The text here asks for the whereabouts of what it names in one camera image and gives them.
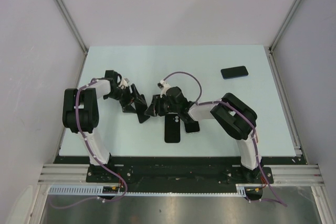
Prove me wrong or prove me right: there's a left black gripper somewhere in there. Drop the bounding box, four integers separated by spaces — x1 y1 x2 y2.
104 84 146 113

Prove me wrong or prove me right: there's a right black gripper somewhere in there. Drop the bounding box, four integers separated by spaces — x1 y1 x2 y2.
145 94 180 117

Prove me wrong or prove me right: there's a black phone case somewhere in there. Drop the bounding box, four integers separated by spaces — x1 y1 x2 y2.
164 114 181 144

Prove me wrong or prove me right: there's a clear phone case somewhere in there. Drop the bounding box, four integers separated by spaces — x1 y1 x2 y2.
185 121 202 134

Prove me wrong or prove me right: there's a black teal phone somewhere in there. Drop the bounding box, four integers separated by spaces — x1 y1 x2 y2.
184 121 201 133

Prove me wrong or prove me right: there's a dark blue phone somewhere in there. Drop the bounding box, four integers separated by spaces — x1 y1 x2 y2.
220 66 249 80

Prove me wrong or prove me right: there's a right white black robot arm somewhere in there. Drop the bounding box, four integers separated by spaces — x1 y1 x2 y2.
144 87 261 183

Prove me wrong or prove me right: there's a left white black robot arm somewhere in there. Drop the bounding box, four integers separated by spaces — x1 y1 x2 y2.
62 70 149 182

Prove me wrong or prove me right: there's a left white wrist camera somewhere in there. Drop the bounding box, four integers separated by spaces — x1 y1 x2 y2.
119 78 129 90

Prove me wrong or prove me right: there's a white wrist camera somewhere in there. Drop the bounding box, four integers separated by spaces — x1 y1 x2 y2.
119 78 129 90
157 80 171 97

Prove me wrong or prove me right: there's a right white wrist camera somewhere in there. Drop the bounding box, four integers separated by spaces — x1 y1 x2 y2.
157 80 171 97

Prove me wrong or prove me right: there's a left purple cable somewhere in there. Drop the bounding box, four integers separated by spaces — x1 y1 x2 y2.
49 78 128 210

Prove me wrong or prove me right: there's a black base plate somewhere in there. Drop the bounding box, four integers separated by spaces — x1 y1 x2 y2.
54 156 307 184

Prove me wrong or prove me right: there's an aluminium front rail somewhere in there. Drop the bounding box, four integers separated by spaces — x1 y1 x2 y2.
38 164 91 184

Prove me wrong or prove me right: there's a white slotted cable duct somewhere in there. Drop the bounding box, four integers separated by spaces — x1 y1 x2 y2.
48 184 261 197

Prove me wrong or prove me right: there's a right aluminium frame post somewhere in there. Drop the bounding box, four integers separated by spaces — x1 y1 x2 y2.
270 0 319 53

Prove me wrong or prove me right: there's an aluminium frame post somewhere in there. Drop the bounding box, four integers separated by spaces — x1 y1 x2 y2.
270 0 319 53
54 0 88 56

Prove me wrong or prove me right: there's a left aluminium frame post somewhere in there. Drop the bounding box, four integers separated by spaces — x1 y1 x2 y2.
54 0 88 56

